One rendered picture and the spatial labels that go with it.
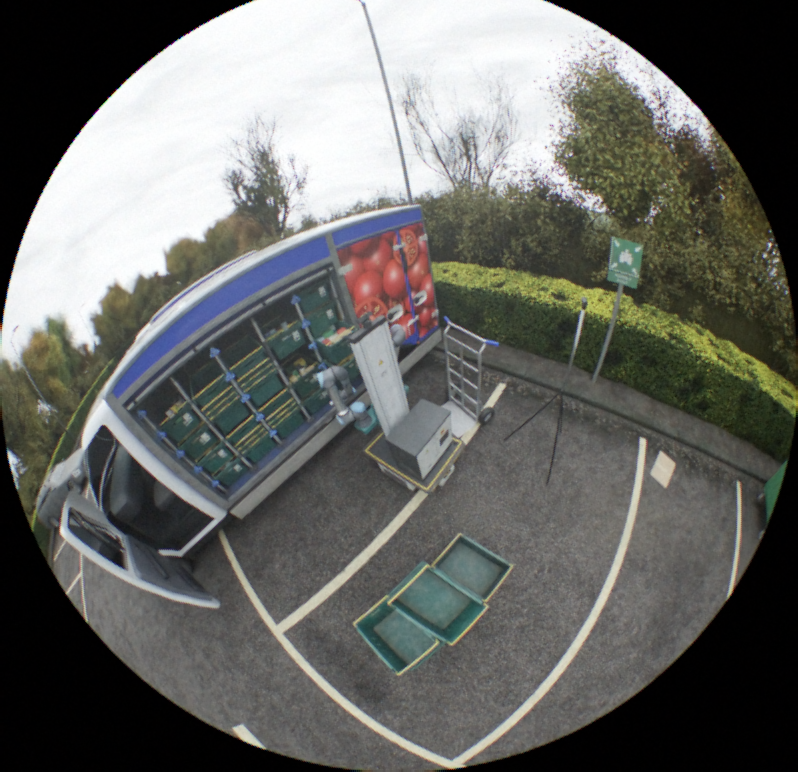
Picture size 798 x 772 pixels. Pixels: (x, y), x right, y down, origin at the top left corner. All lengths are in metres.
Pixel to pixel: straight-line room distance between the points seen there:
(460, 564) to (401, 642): 0.93
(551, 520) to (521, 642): 1.28
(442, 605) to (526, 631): 0.94
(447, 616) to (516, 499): 1.38
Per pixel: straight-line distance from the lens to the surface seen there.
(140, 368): 2.22
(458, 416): 3.31
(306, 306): 2.56
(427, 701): 2.87
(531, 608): 2.69
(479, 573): 2.57
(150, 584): 2.64
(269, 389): 2.61
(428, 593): 2.11
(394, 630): 2.37
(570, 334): 3.98
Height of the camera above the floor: 2.57
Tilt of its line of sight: 39 degrees down
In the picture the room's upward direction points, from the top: 14 degrees counter-clockwise
